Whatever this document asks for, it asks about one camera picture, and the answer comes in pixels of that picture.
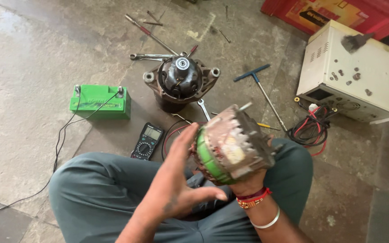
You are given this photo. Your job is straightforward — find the bent metal bracket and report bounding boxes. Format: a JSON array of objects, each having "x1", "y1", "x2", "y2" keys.
[{"x1": 171, "y1": 113, "x2": 193, "y2": 125}]

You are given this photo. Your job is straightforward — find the black alternator housing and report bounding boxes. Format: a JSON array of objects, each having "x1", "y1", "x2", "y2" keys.
[{"x1": 143, "y1": 56, "x2": 221, "y2": 113}]

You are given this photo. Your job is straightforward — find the person's right hand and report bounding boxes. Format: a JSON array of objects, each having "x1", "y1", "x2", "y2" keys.
[{"x1": 229, "y1": 168, "x2": 269, "y2": 198}]

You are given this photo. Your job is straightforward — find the red thread bracelet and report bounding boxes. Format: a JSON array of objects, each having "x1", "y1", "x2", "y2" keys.
[{"x1": 236, "y1": 187, "x2": 272, "y2": 200}]

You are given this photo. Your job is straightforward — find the blue T-handle wrench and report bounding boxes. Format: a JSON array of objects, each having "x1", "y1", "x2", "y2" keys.
[{"x1": 233, "y1": 64, "x2": 288, "y2": 132}]

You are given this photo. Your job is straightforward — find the silver bangle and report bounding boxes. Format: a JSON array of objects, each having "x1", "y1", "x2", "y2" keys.
[{"x1": 249, "y1": 205, "x2": 280, "y2": 230}]

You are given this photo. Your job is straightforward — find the black digital multimeter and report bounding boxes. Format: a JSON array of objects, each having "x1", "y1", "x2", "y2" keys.
[{"x1": 131, "y1": 122, "x2": 165, "y2": 161}]

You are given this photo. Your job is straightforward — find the green battery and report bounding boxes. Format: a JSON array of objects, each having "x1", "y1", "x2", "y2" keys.
[{"x1": 70, "y1": 84, "x2": 131, "y2": 120}]

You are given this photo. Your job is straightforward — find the white metal charger box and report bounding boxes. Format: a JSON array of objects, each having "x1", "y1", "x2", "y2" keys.
[{"x1": 296, "y1": 20, "x2": 389, "y2": 125}]

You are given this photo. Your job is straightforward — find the black multimeter lead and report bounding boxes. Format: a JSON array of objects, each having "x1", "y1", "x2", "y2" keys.
[{"x1": 161, "y1": 119, "x2": 189, "y2": 161}]

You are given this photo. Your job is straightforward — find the long rod with red band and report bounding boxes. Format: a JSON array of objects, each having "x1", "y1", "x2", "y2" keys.
[{"x1": 125, "y1": 14, "x2": 179, "y2": 56}]

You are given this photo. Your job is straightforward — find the small silver open wrench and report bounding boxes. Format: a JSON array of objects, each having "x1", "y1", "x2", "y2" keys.
[{"x1": 197, "y1": 99, "x2": 211, "y2": 122}]

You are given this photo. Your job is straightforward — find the orange bead bracelet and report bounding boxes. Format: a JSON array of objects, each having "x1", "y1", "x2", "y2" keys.
[{"x1": 237, "y1": 196, "x2": 266, "y2": 209}]

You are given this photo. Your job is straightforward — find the grey brush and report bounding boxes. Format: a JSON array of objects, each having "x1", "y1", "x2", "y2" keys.
[{"x1": 341, "y1": 32, "x2": 376, "y2": 54}]

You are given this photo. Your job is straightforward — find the red carton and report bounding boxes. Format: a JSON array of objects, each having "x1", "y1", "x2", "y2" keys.
[{"x1": 261, "y1": 0, "x2": 389, "y2": 41}]

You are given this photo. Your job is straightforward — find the silver combination wrench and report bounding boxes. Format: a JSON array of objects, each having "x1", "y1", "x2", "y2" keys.
[{"x1": 130, "y1": 53, "x2": 175, "y2": 62}]

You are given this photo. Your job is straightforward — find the yellow-handled screwdriver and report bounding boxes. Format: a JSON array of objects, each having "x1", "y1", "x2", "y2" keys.
[{"x1": 211, "y1": 112, "x2": 281, "y2": 131}]

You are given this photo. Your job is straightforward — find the alternator stator with green winding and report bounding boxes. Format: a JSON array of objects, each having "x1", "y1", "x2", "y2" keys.
[{"x1": 191, "y1": 102, "x2": 283, "y2": 186}]

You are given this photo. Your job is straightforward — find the thin black wire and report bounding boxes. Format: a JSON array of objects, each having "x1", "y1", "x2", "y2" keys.
[{"x1": 0, "y1": 86, "x2": 123, "y2": 210}]

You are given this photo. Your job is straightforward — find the person's left hand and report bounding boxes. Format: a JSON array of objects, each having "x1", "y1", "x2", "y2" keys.
[{"x1": 146, "y1": 122, "x2": 229, "y2": 221}]

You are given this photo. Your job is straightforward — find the group of small bolts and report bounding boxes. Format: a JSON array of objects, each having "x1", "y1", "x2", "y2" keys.
[{"x1": 330, "y1": 69, "x2": 373, "y2": 96}]

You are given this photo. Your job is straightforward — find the red and black cable bundle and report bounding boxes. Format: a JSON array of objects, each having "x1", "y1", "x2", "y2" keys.
[{"x1": 286, "y1": 97, "x2": 338, "y2": 157}]

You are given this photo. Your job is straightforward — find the red multimeter lead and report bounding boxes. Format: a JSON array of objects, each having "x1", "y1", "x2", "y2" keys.
[{"x1": 163, "y1": 122, "x2": 208, "y2": 159}]

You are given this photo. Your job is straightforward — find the person's legs in grey trousers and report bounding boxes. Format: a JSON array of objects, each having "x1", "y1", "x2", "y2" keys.
[{"x1": 49, "y1": 138, "x2": 314, "y2": 243}]

